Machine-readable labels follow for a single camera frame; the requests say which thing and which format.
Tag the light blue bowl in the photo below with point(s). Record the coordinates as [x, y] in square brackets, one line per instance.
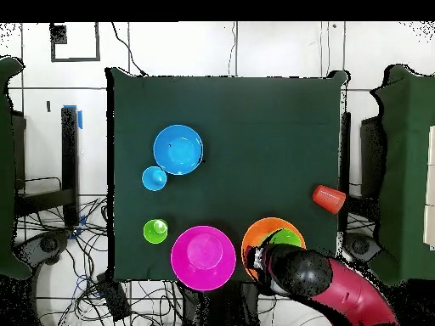
[178, 149]

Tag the light blue cup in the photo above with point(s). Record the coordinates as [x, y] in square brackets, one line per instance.
[153, 179]

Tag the large orange bowl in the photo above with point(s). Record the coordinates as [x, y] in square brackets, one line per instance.
[258, 231]

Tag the large pink bowl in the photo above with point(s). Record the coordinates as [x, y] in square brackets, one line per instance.
[204, 258]

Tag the large green bowl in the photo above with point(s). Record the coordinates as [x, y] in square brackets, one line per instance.
[285, 237]

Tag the red-orange cup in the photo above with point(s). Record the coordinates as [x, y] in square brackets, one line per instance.
[328, 198]

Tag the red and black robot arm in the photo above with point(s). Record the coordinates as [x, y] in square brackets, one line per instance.
[350, 292]

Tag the dark green tablecloth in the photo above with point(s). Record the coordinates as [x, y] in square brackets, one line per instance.
[217, 102]

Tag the green cup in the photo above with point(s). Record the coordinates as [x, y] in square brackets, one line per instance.
[153, 232]

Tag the black upright bar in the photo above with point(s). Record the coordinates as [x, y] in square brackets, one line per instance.
[346, 152]

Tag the black power strip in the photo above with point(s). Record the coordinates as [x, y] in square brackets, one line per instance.
[114, 299]

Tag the black stand base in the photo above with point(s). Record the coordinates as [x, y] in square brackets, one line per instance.
[49, 244]
[362, 246]

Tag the green covered side table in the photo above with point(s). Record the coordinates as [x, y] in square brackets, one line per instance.
[407, 169]
[6, 169]

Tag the white boxes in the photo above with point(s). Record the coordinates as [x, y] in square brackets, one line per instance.
[431, 203]

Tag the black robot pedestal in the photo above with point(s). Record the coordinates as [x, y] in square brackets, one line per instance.
[221, 302]

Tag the black L-shaped frame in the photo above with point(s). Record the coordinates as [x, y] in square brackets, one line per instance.
[69, 152]

